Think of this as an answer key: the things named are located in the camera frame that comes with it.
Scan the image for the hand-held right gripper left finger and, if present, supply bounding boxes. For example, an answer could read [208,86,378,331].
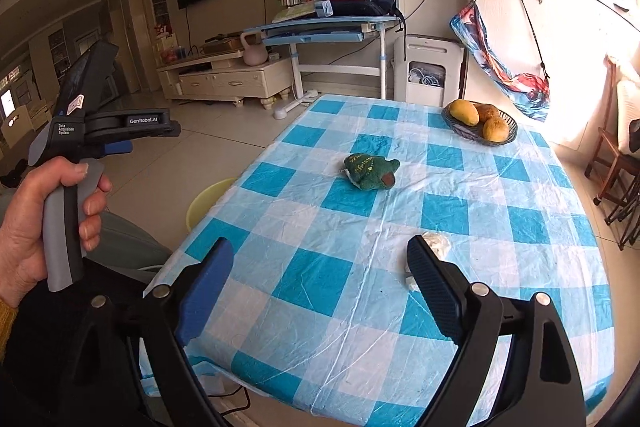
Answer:
[60,237,236,427]

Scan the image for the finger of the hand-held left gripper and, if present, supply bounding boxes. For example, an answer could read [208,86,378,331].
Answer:
[98,140,134,156]
[127,121,182,140]

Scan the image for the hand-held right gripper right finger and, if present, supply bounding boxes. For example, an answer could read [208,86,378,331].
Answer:
[406,234,586,427]

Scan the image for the small white tissue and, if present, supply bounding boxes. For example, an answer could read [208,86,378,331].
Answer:
[404,231,451,293]

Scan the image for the yellow plastic bin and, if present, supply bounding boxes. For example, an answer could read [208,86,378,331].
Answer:
[186,178,238,233]

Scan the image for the person's left forearm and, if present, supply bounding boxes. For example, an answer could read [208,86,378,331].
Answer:
[0,297,19,358]

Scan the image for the person's left hand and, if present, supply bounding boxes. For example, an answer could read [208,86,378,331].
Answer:
[0,155,114,308]

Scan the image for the cream television cabinet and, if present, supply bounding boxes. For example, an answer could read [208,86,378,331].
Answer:
[156,56,293,108]

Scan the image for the blue white checked tablecloth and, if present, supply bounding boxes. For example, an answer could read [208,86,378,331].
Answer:
[140,94,613,427]

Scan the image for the gold box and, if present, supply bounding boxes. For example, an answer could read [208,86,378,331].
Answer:
[202,38,246,56]

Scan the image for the pink kettlebell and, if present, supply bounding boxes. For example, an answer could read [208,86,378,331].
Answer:
[240,31,270,66]

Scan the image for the white floor tool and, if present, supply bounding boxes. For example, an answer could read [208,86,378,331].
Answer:
[274,89,318,118]

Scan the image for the green plush toy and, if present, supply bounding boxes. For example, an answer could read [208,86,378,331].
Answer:
[343,152,401,192]

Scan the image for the dark woven fruit basket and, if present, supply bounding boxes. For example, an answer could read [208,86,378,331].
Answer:
[441,99,518,146]

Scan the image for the person's dark clothing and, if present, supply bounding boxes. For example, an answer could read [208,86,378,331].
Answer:
[0,257,166,427]

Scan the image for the yellow mango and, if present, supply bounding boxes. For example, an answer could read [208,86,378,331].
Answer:
[447,99,481,126]

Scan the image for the brown round fruit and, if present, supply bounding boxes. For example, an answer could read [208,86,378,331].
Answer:
[472,103,501,122]

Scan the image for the blue white study desk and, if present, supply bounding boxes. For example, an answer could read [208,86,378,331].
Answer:
[247,16,406,100]

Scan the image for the black folding chair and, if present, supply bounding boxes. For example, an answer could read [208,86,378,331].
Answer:
[605,172,640,253]

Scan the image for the wooden chair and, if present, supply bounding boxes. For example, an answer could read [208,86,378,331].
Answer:
[584,54,640,208]

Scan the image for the white air purifier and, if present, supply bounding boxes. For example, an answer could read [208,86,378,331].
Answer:
[393,34,466,108]

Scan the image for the colourful printed cloth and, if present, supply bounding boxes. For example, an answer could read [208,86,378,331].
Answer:
[449,2,551,122]

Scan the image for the black cable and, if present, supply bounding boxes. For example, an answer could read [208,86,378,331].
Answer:
[200,377,251,414]

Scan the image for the black hanging cord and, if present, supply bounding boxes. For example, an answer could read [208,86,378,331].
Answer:
[470,0,548,80]

